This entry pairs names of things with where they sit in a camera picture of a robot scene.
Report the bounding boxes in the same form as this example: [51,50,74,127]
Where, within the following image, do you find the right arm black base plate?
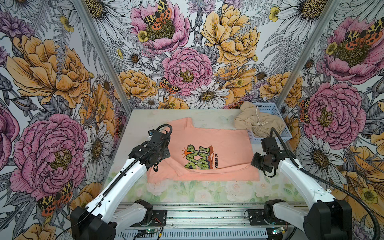
[245,209,276,226]

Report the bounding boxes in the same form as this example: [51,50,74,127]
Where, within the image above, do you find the right aluminium corner post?
[275,0,341,108]

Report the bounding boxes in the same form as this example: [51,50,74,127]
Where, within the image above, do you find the peach graphic t-shirt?
[147,118,260,184]

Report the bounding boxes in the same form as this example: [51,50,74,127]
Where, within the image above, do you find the white vented cable duct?
[115,228,268,240]

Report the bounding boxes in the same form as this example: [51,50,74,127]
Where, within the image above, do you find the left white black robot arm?
[70,124,173,240]

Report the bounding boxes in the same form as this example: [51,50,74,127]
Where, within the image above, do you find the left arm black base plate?
[148,210,168,227]

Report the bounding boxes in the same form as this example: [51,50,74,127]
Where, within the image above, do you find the light blue plastic basket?
[247,103,293,144]

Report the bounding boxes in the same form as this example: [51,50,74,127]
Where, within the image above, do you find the aluminium corner post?
[71,0,133,115]
[275,0,341,108]

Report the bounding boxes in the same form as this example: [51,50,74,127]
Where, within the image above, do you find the aluminium rail frame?
[153,202,264,229]

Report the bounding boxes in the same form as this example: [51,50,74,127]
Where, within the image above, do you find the left aluminium corner post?
[71,0,133,115]

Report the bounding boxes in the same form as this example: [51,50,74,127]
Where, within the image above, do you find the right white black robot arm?
[251,137,353,240]

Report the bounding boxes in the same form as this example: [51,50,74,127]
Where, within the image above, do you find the beige drawstring shorts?
[234,102,283,138]

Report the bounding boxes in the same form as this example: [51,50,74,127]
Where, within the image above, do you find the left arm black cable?
[53,124,174,240]

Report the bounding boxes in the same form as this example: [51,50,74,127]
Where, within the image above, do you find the green circuit board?
[135,229,163,238]

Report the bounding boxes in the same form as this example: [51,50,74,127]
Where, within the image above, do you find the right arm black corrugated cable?
[263,127,382,240]

